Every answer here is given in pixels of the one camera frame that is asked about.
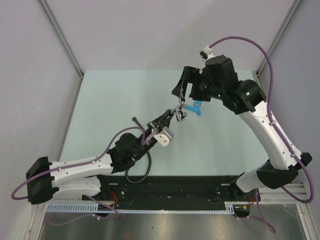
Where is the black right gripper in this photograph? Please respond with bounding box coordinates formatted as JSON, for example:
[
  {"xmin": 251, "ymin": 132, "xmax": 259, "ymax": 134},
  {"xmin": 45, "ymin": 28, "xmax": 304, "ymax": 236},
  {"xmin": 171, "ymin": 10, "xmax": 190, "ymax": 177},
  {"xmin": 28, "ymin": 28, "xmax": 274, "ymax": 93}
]
[{"xmin": 171, "ymin": 66, "xmax": 224, "ymax": 102}]

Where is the chrome metal faucet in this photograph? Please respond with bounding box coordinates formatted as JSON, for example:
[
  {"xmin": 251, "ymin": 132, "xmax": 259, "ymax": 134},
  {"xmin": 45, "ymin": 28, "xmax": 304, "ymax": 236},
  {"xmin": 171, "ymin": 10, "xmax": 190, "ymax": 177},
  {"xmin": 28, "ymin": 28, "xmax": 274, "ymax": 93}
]
[{"xmin": 170, "ymin": 99, "xmax": 187, "ymax": 122}]

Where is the blue plastic faucet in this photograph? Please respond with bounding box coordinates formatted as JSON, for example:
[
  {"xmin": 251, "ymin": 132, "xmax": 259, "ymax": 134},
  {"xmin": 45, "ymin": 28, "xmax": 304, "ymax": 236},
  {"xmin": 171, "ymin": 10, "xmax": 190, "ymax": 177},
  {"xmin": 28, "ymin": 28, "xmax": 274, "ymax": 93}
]
[{"xmin": 183, "ymin": 100, "xmax": 202, "ymax": 116}]

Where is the grey flexible metal hose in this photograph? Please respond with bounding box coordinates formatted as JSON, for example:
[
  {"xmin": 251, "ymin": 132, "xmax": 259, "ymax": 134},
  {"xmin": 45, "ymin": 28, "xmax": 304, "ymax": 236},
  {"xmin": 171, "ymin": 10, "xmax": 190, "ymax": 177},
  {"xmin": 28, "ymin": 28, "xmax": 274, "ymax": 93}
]
[{"xmin": 124, "ymin": 116, "xmax": 154, "ymax": 185}]

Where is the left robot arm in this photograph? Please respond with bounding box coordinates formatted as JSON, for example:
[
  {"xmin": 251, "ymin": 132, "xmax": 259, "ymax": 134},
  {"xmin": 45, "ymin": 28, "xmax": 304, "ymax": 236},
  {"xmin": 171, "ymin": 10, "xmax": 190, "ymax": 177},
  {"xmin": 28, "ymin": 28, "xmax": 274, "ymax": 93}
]
[{"xmin": 25, "ymin": 77, "xmax": 187, "ymax": 205}]

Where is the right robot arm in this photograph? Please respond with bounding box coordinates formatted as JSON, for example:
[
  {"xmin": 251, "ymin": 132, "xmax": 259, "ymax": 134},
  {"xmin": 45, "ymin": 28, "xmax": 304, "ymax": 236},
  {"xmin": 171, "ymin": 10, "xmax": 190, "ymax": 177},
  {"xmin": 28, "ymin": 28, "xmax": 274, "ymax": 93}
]
[{"xmin": 178, "ymin": 55, "xmax": 312, "ymax": 201}]

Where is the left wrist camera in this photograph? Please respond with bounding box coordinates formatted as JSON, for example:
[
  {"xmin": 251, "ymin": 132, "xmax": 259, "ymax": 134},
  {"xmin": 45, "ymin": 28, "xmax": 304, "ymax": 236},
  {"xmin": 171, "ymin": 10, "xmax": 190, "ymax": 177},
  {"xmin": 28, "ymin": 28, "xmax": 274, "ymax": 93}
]
[{"xmin": 153, "ymin": 126, "xmax": 174, "ymax": 147}]

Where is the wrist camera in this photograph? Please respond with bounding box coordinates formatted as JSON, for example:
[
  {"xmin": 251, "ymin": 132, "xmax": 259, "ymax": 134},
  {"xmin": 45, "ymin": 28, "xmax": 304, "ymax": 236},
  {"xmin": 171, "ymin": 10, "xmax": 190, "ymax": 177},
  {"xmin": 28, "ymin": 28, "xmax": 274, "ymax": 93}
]
[
  {"xmin": 199, "ymin": 45, "xmax": 216, "ymax": 61},
  {"xmin": 153, "ymin": 126, "xmax": 174, "ymax": 147}
]

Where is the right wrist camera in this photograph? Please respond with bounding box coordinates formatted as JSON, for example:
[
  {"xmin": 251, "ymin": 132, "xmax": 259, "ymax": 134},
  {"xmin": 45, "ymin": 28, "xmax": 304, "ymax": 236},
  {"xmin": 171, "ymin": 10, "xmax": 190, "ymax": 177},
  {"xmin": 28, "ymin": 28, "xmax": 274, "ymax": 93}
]
[{"xmin": 199, "ymin": 45, "xmax": 216, "ymax": 61}]

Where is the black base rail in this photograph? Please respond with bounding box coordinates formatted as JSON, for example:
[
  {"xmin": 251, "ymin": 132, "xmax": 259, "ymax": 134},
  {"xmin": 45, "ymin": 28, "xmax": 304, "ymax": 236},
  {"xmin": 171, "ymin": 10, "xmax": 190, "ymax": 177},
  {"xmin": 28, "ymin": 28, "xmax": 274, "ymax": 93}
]
[{"xmin": 93, "ymin": 175, "xmax": 256, "ymax": 203}]

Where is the slotted cable duct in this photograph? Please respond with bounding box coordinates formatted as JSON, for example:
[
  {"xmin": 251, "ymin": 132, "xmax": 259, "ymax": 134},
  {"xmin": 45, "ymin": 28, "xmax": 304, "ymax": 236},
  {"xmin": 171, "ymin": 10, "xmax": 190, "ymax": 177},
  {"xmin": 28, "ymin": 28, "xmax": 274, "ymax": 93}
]
[{"xmin": 46, "ymin": 202, "xmax": 236, "ymax": 215}]

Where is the right aluminium frame post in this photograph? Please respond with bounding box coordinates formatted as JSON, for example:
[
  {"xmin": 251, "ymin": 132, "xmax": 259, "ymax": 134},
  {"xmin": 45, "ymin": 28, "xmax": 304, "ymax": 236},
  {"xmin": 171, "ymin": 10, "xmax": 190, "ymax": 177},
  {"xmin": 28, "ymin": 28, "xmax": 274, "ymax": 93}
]
[{"xmin": 256, "ymin": 0, "xmax": 308, "ymax": 78}]

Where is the aluminium frame post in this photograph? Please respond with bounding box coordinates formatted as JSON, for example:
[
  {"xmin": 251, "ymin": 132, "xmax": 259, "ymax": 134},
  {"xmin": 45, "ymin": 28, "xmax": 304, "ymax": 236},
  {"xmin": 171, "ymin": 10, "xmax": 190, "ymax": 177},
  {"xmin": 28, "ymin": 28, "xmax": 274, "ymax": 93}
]
[
  {"xmin": 256, "ymin": 0, "xmax": 308, "ymax": 78},
  {"xmin": 37, "ymin": 0, "xmax": 84, "ymax": 79}
]

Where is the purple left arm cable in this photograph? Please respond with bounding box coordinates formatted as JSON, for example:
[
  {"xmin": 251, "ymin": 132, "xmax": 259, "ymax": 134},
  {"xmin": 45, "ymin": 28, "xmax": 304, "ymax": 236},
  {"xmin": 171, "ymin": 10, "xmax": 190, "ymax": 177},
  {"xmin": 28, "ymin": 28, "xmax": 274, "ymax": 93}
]
[{"xmin": 11, "ymin": 126, "xmax": 156, "ymax": 201}]

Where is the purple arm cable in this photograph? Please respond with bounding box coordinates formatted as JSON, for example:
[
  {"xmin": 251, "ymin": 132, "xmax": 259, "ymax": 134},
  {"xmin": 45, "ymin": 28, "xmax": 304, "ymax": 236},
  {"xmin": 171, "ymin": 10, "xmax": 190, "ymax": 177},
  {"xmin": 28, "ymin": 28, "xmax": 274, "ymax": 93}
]
[
  {"xmin": 209, "ymin": 36, "xmax": 315, "ymax": 203},
  {"xmin": 11, "ymin": 126, "xmax": 156, "ymax": 201}
]

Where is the left aluminium frame post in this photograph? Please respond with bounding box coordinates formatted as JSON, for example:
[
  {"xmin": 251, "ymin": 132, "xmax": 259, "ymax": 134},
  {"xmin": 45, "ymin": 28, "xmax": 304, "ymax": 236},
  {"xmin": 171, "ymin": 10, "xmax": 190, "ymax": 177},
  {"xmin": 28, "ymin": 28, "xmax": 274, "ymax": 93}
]
[{"xmin": 37, "ymin": 0, "xmax": 84, "ymax": 79}]

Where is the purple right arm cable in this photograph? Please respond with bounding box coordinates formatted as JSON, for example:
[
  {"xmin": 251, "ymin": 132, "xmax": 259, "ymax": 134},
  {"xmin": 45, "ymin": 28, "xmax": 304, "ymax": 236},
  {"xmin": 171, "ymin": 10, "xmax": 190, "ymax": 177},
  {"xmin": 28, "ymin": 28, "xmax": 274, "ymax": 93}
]
[{"xmin": 209, "ymin": 36, "xmax": 315, "ymax": 203}]

